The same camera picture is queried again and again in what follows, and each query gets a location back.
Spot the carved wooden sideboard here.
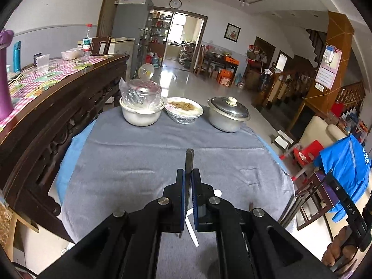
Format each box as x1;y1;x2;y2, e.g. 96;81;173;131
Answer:
0;53;130;243

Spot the grey refrigerator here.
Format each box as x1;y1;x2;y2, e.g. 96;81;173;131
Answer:
112;0;154;79

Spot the framed wall picture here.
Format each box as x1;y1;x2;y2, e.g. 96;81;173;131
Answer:
224;23;241;41

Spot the metal pot lid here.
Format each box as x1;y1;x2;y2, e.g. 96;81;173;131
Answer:
207;97;250;120

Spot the aluminium cooking pot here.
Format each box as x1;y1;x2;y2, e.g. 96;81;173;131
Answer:
208;109;250;133

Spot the white basin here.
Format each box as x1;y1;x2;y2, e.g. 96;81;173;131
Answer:
119;96;165;127

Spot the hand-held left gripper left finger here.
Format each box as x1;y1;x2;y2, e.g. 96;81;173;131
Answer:
38;169;187;279

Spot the dark dining table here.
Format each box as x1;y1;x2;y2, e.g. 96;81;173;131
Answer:
200;51;240;79

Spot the wooden doorway frame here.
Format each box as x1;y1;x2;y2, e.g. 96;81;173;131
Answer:
153;6;209;70

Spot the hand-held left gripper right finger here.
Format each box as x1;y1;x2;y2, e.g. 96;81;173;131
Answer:
191;168;338;279

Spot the cluster of floor bottles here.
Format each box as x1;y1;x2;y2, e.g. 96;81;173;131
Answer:
147;53;163;69

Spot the red plastic child chair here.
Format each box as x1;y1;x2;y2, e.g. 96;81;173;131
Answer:
279;139;324;185

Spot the wooden chair back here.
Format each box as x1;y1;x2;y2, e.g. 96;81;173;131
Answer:
90;36;112;56

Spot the person's right hand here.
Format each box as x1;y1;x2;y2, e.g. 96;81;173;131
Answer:
321;225;361;274

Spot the clear plastic cup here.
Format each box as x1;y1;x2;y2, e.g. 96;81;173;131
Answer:
36;54;50;73

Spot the pink checked table cover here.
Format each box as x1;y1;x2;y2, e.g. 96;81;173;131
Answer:
0;54;115;133

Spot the patterned bowl of food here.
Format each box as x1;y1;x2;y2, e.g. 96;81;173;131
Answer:
164;96;204;125

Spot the purple thermos bottle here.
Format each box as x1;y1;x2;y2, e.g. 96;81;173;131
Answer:
0;29;14;123

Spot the dark wooden dining chair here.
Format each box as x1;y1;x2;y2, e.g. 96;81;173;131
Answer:
195;45;207;74

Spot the wooden chair with purple seat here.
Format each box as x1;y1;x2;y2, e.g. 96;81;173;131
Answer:
293;170;349;230

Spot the floral gold fabric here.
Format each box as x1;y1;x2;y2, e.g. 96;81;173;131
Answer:
0;198;15;233

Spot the small white fan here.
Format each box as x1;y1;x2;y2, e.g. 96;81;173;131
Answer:
138;63;154;80

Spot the glass shelf with bottles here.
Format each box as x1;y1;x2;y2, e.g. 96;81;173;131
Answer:
145;9;175;61

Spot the beige armchair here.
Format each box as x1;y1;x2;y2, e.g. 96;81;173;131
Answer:
296;116;355;157

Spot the grey tablecloth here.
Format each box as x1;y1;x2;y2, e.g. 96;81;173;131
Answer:
61;107;297;279

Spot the blue garment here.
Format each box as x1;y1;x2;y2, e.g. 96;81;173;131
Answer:
312;134;372;223

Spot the small white step stool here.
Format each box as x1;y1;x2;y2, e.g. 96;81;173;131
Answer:
272;129;294;152

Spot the teal thermos bottle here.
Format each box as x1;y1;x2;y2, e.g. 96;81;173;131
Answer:
12;41;22;73

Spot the white covered bowl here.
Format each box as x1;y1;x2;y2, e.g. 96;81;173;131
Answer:
60;48;84;61

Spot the wooden staircase railing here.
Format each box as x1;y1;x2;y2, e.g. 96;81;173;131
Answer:
251;29;367;128

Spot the white chest freezer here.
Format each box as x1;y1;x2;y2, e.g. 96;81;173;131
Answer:
109;36;136;56

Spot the red-capped water bottle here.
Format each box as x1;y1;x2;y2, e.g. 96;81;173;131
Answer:
82;23;93;57

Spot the orange wooden pillar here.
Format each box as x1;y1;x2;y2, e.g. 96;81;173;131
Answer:
302;10;355;114

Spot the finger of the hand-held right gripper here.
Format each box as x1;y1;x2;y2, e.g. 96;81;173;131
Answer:
327;169;361;229

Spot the pink wall calendar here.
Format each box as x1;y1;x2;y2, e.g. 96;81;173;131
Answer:
314;45;341;90

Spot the orange cardboard box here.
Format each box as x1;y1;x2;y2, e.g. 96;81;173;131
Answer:
218;69;234;86

